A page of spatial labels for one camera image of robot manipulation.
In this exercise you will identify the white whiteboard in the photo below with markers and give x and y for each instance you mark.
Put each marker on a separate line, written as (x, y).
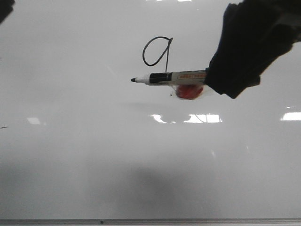
(78, 139)

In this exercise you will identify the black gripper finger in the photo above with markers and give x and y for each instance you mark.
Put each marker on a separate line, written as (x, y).
(254, 34)

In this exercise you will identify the black white whiteboard marker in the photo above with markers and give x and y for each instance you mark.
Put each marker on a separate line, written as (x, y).
(187, 85)

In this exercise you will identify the grey aluminium whiteboard frame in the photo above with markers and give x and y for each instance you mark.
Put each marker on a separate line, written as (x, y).
(175, 221)

